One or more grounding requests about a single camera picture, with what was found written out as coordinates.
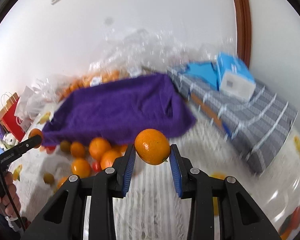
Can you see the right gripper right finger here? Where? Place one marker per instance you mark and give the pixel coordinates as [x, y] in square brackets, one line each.
[194, 184]

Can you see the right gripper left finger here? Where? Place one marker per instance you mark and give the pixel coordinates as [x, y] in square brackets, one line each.
[113, 182]

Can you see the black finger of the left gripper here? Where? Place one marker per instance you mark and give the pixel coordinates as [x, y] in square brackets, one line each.
[14, 153]

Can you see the orange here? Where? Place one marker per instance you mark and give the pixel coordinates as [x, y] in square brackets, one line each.
[108, 158]
[152, 146]
[97, 147]
[81, 168]
[77, 150]
[36, 136]

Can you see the person's left hand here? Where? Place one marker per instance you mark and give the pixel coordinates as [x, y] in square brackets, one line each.
[6, 208]

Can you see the small red tomato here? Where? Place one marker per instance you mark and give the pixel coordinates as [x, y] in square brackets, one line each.
[96, 166]

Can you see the loose orange on table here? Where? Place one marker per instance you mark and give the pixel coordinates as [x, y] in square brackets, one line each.
[97, 147]
[81, 168]
[77, 150]
[108, 158]

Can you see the red paper bag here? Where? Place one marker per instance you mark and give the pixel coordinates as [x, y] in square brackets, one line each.
[13, 124]

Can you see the small green kiwi fruit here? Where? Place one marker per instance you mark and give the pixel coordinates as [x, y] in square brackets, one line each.
[48, 178]

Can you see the white plastic bag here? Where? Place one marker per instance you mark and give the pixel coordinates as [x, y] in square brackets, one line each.
[30, 104]

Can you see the purple towel tray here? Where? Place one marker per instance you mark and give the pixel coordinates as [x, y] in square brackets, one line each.
[118, 111]

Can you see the grey checked cloth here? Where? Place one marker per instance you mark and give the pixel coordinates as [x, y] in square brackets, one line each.
[257, 129]

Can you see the blue tissue box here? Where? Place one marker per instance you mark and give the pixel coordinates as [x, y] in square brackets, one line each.
[234, 77]

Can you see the blue folded packet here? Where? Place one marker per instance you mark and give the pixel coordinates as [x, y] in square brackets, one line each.
[203, 71]

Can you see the clear plastic bag of fruit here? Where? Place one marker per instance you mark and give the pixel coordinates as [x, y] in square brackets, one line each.
[128, 57]

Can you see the brown door frame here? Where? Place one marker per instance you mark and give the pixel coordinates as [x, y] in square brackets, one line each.
[244, 30]

